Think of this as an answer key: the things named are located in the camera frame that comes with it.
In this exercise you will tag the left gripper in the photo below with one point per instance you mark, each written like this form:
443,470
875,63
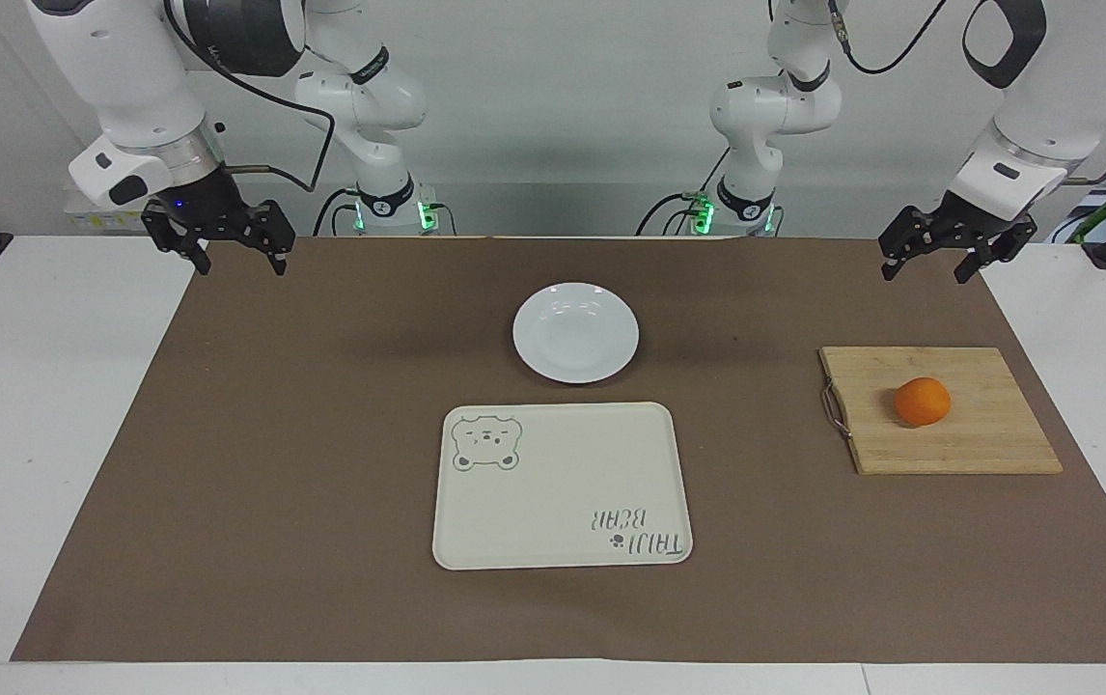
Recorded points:
982,220

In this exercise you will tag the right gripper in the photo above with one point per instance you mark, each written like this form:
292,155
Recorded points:
201,198

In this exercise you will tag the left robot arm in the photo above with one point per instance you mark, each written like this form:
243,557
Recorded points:
1055,87

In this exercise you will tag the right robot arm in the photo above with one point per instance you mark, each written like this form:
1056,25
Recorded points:
133,87

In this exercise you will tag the orange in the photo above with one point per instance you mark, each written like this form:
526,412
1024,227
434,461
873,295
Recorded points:
923,402

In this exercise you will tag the white round plate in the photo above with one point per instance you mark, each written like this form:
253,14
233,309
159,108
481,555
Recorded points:
575,333

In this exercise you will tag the wooden cutting board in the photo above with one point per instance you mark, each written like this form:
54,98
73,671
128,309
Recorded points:
978,434

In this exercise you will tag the cream tray with bear print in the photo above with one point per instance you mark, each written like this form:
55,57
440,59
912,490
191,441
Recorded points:
563,492

